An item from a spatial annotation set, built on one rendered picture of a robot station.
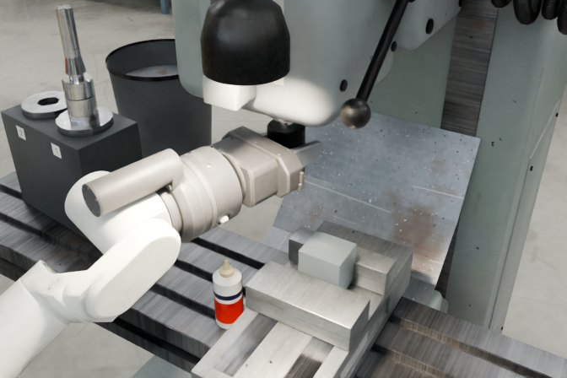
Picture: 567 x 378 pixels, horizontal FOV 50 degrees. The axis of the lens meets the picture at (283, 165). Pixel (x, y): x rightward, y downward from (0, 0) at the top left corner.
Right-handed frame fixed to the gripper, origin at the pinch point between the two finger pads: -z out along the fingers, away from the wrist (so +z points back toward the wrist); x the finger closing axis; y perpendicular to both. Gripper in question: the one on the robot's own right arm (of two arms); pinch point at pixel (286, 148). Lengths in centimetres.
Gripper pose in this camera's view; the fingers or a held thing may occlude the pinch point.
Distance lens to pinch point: 75.4
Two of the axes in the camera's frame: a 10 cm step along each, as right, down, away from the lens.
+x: -7.0, -3.7, 6.1
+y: 0.1, 8.5, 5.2
